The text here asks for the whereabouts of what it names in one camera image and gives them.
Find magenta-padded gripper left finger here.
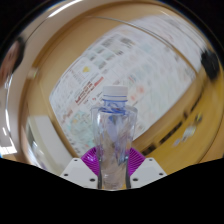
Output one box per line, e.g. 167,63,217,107
59,147,100,190

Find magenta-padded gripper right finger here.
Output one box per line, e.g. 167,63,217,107
127,147,168,190

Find clear plastic water bottle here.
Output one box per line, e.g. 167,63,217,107
90,85,139,191

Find marker pen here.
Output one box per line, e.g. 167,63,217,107
173,124,198,148

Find small black handheld device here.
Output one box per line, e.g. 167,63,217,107
194,113,204,125

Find person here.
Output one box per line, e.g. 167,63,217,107
0,35,26,88

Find large printed wall poster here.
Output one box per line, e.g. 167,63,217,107
49,14,208,158

